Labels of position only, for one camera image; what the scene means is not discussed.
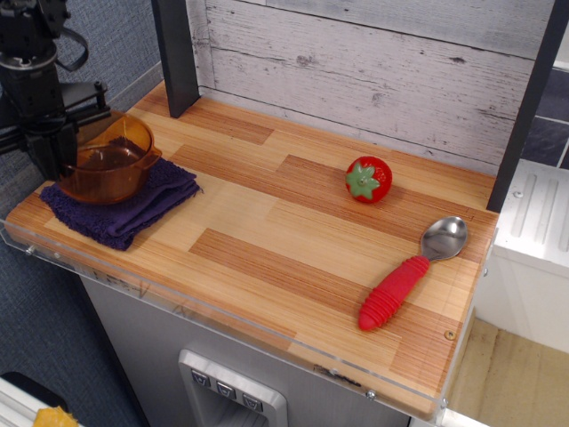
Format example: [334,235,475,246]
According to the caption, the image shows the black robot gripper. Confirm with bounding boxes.
[1,62,109,181]

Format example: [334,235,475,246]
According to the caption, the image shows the orange transparent plastic bowl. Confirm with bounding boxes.
[57,110,162,205]

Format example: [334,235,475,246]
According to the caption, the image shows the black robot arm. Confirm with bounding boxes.
[1,1,110,181]

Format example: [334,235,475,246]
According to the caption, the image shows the violet folded towel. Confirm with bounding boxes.
[40,157,201,251]

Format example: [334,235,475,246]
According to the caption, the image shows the grey toy fridge cabinet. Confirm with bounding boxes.
[83,278,411,426]

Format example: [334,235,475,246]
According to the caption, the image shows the yellow object at corner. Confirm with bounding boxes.
[32,407,79,427]

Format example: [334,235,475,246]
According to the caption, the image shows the silver dispenser panel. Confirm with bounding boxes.
[178,350,289,426]

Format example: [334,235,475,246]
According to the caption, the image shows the red toy tomato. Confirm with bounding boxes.
[345,157,393,204]

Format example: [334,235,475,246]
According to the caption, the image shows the white toy sink unit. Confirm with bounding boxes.
[473,160,568,352]

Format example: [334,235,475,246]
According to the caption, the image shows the dark grey left post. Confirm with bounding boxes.
[151,0,200,117]

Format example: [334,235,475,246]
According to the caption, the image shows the dark grey post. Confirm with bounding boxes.
[151,0,200,117]
[486,0,568,213]

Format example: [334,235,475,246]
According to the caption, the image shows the red handled metal spoon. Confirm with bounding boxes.
[357,216,469,331]

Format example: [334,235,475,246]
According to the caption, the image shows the dark grey right post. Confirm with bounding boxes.
[486,0,568,213]

